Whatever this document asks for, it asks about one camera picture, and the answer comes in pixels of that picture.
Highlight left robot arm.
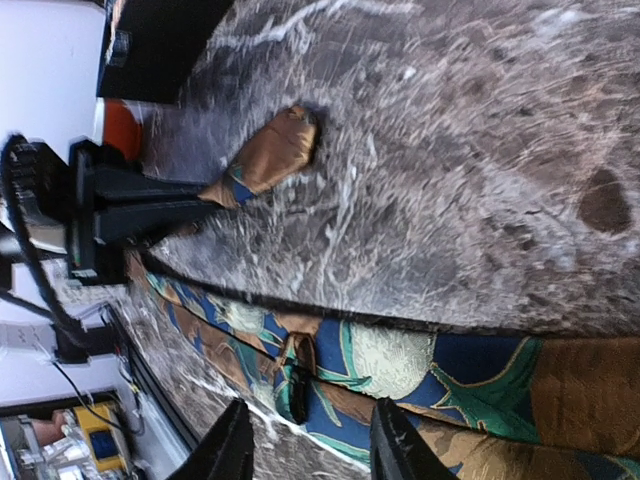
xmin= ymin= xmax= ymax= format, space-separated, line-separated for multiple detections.
xmin=1 ymin=133 xmax=220 ymax=364

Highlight black tie storage box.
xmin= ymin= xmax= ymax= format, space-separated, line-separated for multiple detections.
xmin=96 ymin=0 xmax=233 ymax=104

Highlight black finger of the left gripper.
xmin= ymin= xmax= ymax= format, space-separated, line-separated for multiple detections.
xmin=92 ymin=165 xmax=204 ymax=204

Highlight camouflage patterned necktie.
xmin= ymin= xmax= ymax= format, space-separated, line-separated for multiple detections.
xmin=136 ymin=108 xmax=639 ymax=479

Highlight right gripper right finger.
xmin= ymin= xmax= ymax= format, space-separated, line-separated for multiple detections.
xmin=370 ymin=398 xmax=456 ymax=480

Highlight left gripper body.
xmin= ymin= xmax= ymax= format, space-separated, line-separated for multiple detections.
xmin=65 ymin=140 xmax=130 ymax=286

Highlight black front rail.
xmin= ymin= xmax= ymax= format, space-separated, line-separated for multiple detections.
xmin=104 ymin=303 xmax=200 ymax=452

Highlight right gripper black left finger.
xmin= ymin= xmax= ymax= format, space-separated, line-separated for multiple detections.
xmin=167 ymin=399 xmax=254 ymax=480

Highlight white and orange bowl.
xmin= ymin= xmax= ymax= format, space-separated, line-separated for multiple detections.
xmin=93 ymin=98 xmax=144 ymax=162

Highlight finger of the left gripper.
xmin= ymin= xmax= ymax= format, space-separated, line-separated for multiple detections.
xmin=94 ymin=201 xmax=220 ymax=244

